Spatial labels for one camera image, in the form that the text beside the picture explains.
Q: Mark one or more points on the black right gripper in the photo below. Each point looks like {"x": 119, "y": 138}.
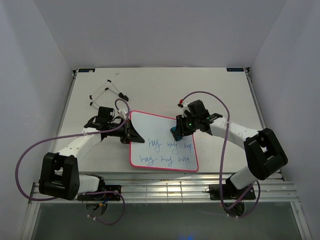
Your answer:
{"x": 180, "y": 122}

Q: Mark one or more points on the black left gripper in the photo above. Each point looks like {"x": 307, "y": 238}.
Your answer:
{"x": 131, "y": 135}

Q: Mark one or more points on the blue bone-shaped eraser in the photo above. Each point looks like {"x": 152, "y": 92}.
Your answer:
{"x": 176, "y": 134}

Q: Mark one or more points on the pink framed whiteboard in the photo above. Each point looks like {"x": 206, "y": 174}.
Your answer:
{"x": 160, "y": 151}

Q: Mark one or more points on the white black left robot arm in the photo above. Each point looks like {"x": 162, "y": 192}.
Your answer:
{"x": 60, "y": 177}

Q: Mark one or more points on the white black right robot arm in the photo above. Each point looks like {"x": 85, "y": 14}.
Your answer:
{"x": 263, "y": 151}

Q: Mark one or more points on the blue right corner label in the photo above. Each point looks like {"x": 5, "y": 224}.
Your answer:
{"x": 234, "y": 69}

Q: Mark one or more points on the blue corner label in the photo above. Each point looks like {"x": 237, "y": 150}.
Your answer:
{"x": 86, "y": 70}
{"x": 234, "y": 69}

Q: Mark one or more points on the blue left corner label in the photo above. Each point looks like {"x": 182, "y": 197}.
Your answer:
{"x": 86, "y": 70}

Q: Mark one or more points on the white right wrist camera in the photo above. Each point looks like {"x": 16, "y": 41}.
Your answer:
{"x": 185, "y": 110}

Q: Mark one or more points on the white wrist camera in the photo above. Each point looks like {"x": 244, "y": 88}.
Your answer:
{"x": 185, "y": 110}
{"x": 123, "y": 113}

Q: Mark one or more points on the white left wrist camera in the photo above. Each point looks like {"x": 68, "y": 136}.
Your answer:
{"x": 123, "y": 113}

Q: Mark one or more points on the black wire easel stand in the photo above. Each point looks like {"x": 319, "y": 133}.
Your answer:
{"x": 107, "y": 87}

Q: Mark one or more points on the aluminium rail frame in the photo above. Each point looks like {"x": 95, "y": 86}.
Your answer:
{"x": 173, "y": 205}

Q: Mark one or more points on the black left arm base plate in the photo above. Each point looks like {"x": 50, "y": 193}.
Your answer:
{"x": 108, "y": 194}

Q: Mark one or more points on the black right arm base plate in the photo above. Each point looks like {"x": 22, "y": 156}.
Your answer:
{"x": 230, "y": 193}

